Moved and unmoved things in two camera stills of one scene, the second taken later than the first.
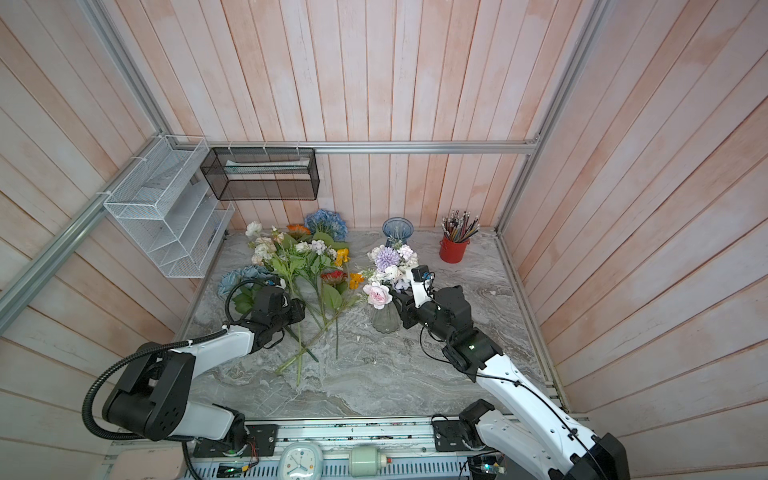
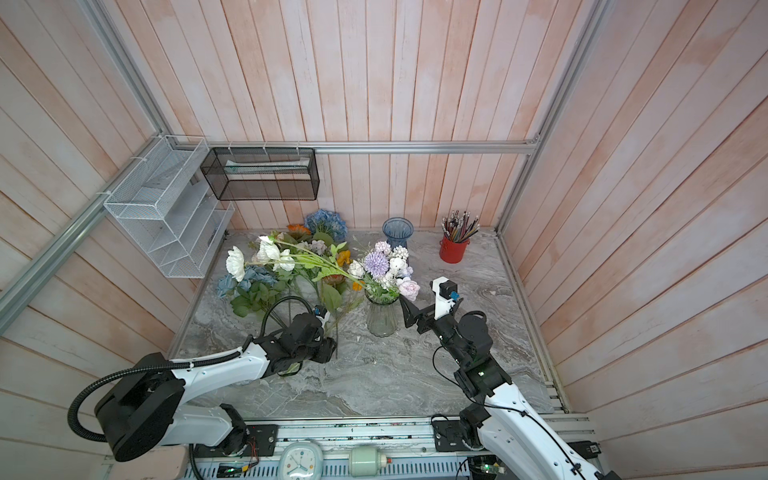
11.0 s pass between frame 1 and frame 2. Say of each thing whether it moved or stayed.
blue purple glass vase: stayed
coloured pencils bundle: stayed
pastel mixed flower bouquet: moved
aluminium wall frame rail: stayed
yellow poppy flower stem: stayed
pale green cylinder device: stayed
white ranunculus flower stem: moved
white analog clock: stayed
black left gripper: moved
